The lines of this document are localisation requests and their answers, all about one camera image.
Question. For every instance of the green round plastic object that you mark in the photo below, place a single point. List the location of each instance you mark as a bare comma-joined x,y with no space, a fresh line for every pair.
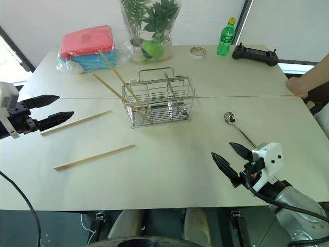
152,48

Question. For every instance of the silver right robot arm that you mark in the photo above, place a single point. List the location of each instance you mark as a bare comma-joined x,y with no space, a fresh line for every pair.
295,208

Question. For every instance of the green plant in wrapped vase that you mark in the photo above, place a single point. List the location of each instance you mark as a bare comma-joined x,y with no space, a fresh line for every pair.
151,18

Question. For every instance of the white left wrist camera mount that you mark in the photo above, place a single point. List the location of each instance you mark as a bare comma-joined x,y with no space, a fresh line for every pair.
7,99

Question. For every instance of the person's bare forearm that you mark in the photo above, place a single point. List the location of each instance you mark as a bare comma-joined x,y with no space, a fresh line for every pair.
318,73

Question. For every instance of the pale rounded shape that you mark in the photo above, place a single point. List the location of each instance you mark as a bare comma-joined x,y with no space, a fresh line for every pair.
124,223
196,223

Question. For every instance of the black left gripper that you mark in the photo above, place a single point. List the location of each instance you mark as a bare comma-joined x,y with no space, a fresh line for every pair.
21,121

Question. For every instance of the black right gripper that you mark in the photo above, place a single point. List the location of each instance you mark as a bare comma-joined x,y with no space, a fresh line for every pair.
253,166

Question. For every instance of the silver metal spoon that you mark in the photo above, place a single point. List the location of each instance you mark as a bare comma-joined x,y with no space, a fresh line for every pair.
229,117

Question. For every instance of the person's bare hand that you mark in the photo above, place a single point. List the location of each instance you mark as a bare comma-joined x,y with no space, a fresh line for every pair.
296,86

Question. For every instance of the pink packaged cloth pack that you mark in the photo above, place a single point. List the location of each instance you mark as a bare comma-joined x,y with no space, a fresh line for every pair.
87,41

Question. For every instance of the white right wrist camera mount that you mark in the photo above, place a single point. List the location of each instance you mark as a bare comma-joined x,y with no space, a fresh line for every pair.
270,159

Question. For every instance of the wooden chopstick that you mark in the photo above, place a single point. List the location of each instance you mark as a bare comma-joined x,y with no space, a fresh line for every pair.
95,156
108,87
113,67
77,122

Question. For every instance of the green plastic soda bottle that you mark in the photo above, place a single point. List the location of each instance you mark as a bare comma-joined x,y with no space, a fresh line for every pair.
225,38

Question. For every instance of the black remote controller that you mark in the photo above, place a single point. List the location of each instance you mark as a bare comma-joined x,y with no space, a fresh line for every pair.
255,54

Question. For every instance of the black table leg bracket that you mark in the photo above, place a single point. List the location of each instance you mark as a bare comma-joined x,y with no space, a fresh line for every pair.
237,223
100,217

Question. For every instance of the blue packaged cloth pack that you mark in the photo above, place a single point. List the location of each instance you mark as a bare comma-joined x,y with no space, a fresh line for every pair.
97,60

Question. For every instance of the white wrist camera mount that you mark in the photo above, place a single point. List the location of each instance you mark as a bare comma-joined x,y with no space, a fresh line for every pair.
270,159
7,99

